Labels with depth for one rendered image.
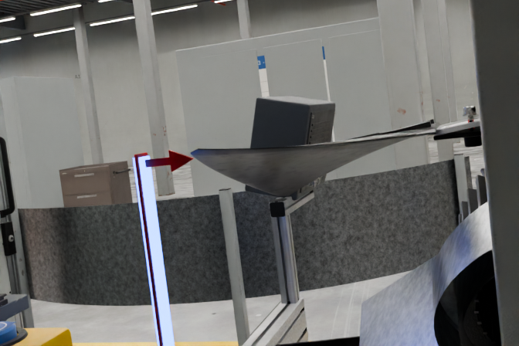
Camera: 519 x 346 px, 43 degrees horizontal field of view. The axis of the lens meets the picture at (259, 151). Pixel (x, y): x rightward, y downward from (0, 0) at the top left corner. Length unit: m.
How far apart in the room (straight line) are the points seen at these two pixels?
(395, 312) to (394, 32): 4.32
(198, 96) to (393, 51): 2.87
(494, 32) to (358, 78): 6.38
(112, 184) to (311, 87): 2.42
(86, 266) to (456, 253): 2.35
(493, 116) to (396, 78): 4.58
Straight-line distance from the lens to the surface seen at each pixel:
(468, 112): 0.64
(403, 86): 4.89
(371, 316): 0.69
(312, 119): 1.27
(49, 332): 0.54
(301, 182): 0.77
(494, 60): 0.31
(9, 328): 0.54
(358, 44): 6.69
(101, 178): 7.38
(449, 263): 0.46
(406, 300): 0.65
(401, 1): 4.94
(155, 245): 0.74
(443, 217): 2.73
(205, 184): 7.21
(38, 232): 2.91
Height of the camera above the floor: 1.22
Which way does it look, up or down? 3 degrees down
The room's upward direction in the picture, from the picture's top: 7 degrees counter-clockwise
